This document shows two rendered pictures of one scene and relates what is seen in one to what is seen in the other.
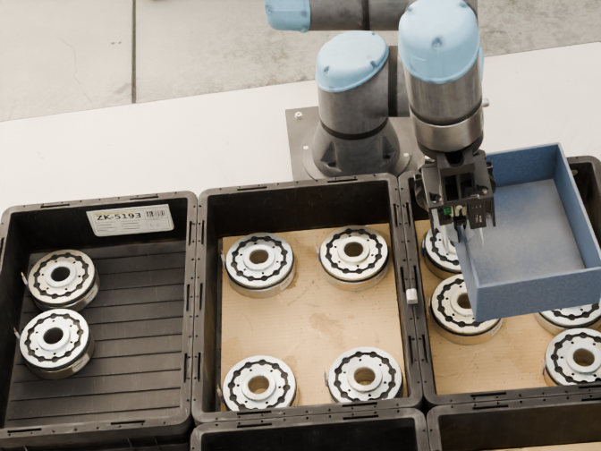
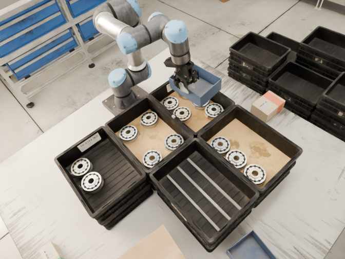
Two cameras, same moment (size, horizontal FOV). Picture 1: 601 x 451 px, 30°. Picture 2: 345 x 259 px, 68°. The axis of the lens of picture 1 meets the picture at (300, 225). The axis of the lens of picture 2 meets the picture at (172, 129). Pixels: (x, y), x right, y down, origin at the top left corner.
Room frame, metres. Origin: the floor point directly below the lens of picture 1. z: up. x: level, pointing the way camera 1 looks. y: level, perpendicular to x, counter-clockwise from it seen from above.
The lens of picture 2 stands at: (0.21, 0.38, 1.99)
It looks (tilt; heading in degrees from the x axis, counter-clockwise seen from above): 54 degrees down; 324
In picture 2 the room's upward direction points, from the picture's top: 11 degrees counter-clockwise
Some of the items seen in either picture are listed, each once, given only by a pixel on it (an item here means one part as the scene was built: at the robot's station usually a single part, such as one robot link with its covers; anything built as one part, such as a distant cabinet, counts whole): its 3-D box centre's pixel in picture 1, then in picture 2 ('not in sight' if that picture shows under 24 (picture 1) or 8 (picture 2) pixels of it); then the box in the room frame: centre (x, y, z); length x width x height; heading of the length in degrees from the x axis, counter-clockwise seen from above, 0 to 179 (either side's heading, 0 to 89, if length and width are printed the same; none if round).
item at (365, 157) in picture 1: (354, 131); (124, 95); (1.33, -0.12, 0.80); 0.15 x 0.15 x 0.10
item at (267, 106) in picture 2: not in sight; (267, 106); (0.62, -0.66, 0.74); 0.16 x 0.12 x 0.07; 84
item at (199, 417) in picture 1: (302, 293); (147, 131); (0.92, 0.01, 0.92); 0.40 x 0.30 x 0.02; 175
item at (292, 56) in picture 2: not in sight; (279, 56); (1.04, -1.66, 0.26); 0.40 x 0.30 x 0.23; 179
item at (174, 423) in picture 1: (90, 310); (98, 167); (0.94, 0.31, 0.92); 0.40 x 0.30 x 0.02; 175
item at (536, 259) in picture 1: (519, 229); (195, 83); (0.83, -0.26, 1.11); 0.20 x 0.15 x 0.07; 1
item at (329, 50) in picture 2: not in sight; (322, 65); (0.64, -1.65, 0.37); 0.40 x 0.30 x 0.45; 179
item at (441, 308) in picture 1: (467, 303); (181, 113); (0.90, -0.22, 0.86); 0.10 x 0.10 x 0.01
